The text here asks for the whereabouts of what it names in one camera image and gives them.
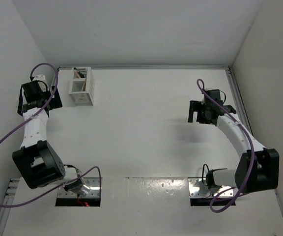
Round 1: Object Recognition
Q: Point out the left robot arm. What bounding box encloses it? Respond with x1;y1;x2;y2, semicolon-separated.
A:
12;79;83;192

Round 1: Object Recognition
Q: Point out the gold makeup pencil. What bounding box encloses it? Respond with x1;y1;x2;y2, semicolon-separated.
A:
82;78;87;91

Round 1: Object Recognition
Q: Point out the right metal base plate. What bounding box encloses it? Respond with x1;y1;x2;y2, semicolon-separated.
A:
188;177;234;199

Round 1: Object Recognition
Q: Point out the white slatted organizer box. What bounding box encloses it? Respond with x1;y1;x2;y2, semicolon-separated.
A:
69;67;95;106

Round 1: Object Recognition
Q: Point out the metal base plate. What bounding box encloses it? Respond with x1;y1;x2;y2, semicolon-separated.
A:
57;177;100;200
188;177;234;199

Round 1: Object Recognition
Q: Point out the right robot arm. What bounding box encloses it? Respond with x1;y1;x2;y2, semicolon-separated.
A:
188;89;280;193

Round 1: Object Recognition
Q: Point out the pink makeup pencil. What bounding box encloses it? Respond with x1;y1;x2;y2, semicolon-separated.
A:
74;67;84;78

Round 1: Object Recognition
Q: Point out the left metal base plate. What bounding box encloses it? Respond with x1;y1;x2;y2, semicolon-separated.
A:
57;177;100;200

